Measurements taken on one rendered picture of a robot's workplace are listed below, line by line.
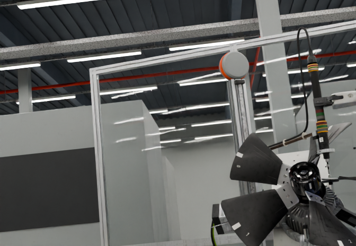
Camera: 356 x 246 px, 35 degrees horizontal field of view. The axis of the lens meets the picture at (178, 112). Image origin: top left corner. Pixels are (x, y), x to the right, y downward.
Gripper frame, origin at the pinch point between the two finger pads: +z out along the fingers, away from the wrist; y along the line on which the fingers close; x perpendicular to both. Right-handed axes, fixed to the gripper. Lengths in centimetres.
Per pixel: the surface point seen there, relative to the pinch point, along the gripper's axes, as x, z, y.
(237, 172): -23.0, 38.3, 11.0
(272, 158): -19.8, 22.0, 5.0
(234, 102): 17, 43, 54
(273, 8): 208, 41, 430
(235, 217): -42, 37, -13
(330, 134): -11.7, -2.9, 12.8
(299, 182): -31.6, 11.3, -8.8
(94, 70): 53, 127, 70
